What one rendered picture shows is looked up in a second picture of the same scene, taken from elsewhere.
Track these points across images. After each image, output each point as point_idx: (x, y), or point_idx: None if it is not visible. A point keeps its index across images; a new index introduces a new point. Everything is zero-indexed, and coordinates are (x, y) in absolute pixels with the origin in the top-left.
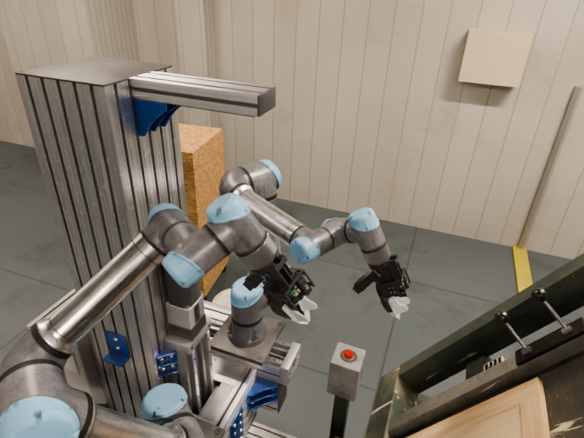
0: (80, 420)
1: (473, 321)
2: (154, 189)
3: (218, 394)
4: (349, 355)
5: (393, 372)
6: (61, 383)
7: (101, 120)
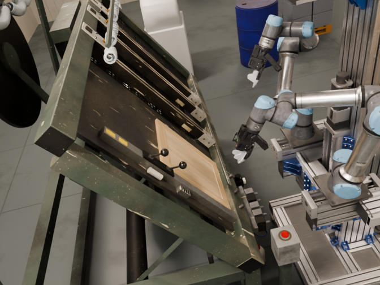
0: (281, 48)
1: (204, 228)
2: (354, 38)
3: (322, 169)
4: (283, 233)
5: (254, 255)
6: (290, 41)
7: None
